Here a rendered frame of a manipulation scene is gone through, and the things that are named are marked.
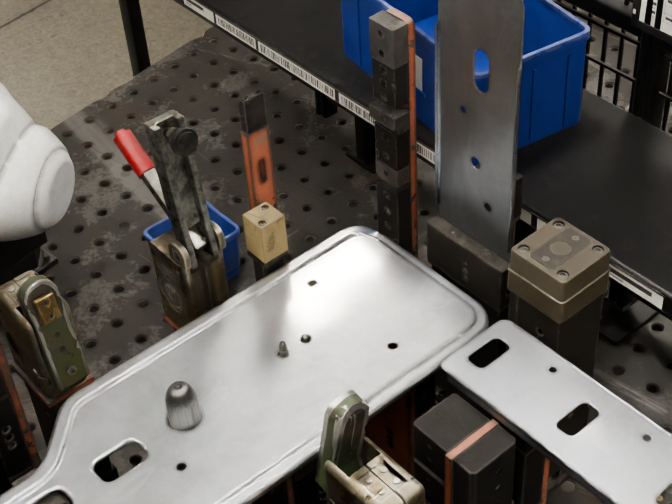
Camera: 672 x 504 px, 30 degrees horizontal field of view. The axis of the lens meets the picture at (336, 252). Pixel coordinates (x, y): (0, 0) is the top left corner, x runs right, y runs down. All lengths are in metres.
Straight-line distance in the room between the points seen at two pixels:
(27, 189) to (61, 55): 2.14
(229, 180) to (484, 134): 0.76
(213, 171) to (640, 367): 0.75
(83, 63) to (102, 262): 1.79
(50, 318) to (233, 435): 0.22
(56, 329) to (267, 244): 0.25
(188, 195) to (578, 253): 0.41
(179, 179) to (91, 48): 2.41
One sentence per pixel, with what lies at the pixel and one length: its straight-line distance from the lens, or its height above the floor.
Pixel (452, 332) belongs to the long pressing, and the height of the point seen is 1.00.
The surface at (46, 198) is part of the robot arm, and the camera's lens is 1.58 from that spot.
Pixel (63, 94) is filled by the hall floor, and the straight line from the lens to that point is 3.53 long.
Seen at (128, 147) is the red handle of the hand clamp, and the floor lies 1.14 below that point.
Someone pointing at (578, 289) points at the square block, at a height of 1.04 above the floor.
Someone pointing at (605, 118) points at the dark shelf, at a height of 1.03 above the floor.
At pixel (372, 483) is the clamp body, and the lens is 1.14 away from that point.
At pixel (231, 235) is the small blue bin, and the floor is 0.79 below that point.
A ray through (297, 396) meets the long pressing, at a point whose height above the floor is 1.00.
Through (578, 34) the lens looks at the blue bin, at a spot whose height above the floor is 1.16.
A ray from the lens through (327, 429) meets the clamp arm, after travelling 1.12.
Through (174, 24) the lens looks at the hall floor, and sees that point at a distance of 3.74.
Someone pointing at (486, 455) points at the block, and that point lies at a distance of 1.24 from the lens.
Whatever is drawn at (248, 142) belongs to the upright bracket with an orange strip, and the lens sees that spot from 1.34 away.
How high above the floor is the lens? 1.95
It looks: 42 degrees down
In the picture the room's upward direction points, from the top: 4 degrees counter-clockwise
